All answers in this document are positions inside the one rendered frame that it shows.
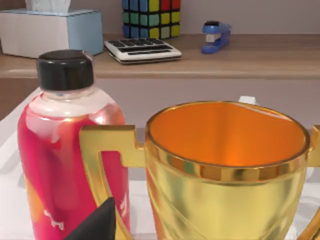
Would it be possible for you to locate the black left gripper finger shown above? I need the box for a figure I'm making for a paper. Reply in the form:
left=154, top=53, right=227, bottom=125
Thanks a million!
left=62, top=196, right=117, bottom=240

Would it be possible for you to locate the red bottle with black cap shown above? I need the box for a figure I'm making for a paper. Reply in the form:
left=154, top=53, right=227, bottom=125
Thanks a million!
left=17, top=49, right=131, bottom=240

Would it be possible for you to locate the gold trophy cup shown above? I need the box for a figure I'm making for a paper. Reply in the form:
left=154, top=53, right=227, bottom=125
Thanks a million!
left=79, top=100, right=320, bottom=240

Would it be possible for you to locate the white calculator with black keys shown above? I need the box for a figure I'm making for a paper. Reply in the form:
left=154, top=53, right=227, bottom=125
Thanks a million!
left=103, top=37, right=183, bottom=65

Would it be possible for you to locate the white bottle cap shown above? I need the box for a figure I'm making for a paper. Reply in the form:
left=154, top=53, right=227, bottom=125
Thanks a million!
left=238, top=95, right=258, bottom=106

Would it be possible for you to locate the white and blue tissue box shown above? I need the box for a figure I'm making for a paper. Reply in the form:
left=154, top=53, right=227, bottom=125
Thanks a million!
left=0, top=0, right=104, bottom=59

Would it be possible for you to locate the wooden shelf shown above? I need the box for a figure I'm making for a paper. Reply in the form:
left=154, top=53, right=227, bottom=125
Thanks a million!
left=0, top=33, right=320, bottom=80

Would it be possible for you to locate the colourful puzzle cube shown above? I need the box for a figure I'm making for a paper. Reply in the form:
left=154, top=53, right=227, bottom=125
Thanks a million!
left=121, top=0, right=181, bottom=40

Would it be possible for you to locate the blue stapler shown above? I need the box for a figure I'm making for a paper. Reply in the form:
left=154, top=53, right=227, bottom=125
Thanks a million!
left=201, top=20, right=232, bottom=55

